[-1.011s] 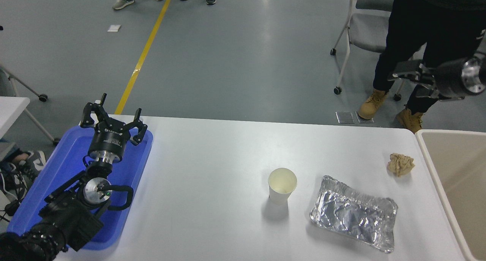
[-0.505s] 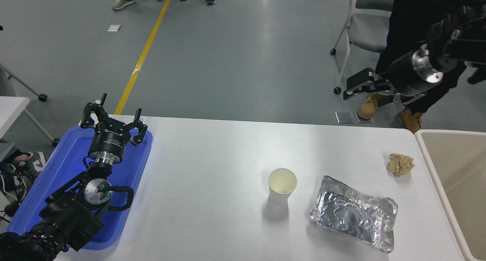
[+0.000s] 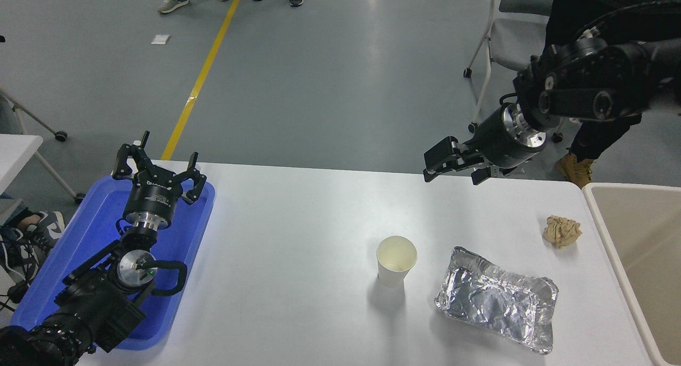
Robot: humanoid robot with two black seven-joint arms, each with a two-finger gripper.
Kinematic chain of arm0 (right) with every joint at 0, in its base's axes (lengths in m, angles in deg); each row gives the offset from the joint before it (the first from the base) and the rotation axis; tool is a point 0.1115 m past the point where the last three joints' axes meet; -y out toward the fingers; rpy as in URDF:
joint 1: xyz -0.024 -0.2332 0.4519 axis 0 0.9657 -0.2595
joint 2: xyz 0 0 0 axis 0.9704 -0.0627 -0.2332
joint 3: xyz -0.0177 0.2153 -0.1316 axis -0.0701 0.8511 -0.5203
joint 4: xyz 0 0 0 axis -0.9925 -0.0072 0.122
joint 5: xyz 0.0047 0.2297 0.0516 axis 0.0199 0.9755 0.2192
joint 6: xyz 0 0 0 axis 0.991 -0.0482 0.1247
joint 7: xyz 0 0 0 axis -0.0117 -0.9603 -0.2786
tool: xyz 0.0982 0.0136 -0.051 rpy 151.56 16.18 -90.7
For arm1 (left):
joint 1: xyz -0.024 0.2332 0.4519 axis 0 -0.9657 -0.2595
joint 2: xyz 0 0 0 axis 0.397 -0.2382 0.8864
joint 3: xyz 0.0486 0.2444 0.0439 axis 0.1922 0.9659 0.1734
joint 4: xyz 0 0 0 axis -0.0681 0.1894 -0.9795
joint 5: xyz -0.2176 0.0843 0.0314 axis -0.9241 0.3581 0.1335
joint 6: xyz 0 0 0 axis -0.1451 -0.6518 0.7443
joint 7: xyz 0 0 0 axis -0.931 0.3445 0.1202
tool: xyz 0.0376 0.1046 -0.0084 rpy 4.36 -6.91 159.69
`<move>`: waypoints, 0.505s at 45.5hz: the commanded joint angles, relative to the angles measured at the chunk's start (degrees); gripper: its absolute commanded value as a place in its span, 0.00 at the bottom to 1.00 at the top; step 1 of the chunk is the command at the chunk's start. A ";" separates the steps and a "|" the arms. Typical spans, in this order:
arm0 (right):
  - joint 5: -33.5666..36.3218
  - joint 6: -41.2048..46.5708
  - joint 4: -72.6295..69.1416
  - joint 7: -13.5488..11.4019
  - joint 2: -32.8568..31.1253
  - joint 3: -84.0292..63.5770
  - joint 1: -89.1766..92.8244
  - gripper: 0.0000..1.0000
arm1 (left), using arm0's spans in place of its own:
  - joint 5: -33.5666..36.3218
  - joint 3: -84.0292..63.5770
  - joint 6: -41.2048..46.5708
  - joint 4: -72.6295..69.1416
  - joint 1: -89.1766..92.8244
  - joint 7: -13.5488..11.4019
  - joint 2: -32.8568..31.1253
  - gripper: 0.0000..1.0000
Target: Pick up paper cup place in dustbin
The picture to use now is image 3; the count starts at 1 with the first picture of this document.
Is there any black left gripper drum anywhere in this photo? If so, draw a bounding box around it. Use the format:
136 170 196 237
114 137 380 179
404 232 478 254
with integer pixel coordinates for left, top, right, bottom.
123 173 182 224

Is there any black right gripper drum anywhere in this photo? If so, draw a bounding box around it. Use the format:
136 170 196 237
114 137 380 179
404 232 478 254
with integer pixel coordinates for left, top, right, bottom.
471 104 533 170

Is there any white paper cup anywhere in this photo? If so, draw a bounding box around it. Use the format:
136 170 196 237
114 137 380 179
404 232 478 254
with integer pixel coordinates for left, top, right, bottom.
376 236 418 288

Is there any blue plastic tray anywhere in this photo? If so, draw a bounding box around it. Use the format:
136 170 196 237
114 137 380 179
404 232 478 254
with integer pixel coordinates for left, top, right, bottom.
11 176 216 352

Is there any crumpled tan paper ball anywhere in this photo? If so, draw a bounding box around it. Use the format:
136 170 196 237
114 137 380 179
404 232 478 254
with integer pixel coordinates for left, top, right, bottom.
543 215 583 248

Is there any seated person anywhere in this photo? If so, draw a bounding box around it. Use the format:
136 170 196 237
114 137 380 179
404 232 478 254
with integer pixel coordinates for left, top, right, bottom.
0 192 67 289

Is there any white leg with caster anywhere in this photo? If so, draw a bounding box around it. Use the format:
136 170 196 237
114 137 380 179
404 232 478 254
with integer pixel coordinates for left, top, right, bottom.
0 87 69 143

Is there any crumpled silver foil tray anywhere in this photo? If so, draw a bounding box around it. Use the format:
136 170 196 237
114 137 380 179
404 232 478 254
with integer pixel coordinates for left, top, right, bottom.
434 246 559 354

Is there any white side table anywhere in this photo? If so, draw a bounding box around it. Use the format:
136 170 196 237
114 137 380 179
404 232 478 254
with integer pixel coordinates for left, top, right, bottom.
0 135 86 205

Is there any large pale bin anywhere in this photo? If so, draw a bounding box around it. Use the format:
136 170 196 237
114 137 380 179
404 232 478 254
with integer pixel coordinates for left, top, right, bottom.
583 182 681 366

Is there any grey chair with white frame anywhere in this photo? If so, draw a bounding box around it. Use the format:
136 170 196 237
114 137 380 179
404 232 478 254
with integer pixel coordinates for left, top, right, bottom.
463 0 566 144

